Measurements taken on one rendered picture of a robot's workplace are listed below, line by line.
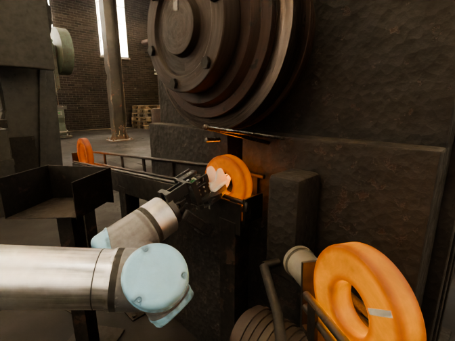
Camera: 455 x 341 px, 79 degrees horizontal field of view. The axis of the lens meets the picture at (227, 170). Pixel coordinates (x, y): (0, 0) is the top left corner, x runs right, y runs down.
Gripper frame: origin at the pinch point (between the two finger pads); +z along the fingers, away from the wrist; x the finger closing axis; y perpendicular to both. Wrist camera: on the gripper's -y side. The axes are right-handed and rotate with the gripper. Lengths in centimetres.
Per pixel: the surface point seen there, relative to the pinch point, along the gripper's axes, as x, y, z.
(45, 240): 167, -67, -38
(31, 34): 266, 71, 41
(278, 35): -17.6, 32.7, 6.8
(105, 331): 54, -65, -41
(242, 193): -6.5, -2.0, -1.9
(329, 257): -38.0, 6.1, -18.1
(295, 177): -22.7, 5.9, -1.0
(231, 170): -2.7, 3.5, -0.3
